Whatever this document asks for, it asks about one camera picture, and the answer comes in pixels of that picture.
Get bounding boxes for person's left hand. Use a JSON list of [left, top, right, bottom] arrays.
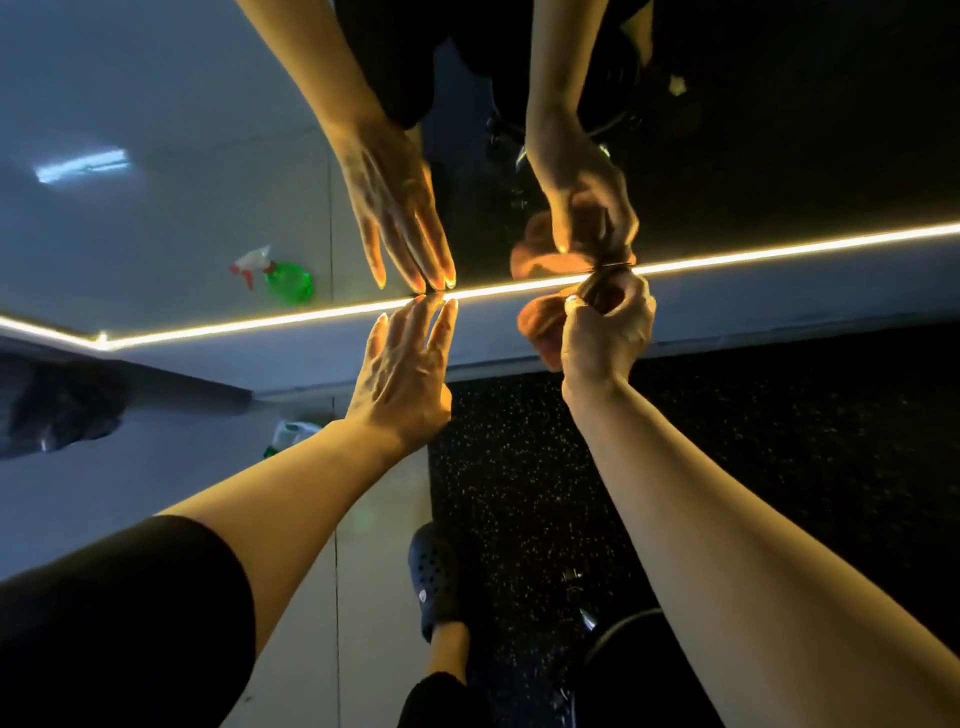
[[343, 291, 461, 462]]

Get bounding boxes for person's right hand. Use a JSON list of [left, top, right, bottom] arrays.
[[556, 267, 660, 410]]

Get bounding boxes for dark brown cleaning cloth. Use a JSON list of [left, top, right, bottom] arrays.
[[516, 261, 642, 375]]

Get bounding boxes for large wall mirror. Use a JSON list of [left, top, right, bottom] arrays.
[[0, 0, 960, 404]]

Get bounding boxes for person's left forearm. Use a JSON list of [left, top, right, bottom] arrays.
[[157, 420, 410, 656]]

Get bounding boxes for person's right forearm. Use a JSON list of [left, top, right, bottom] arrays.
[[562, 378, 960, 728]]

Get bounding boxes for person's black left shoe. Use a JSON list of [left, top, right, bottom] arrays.
[[406, 520, 488, 647]]

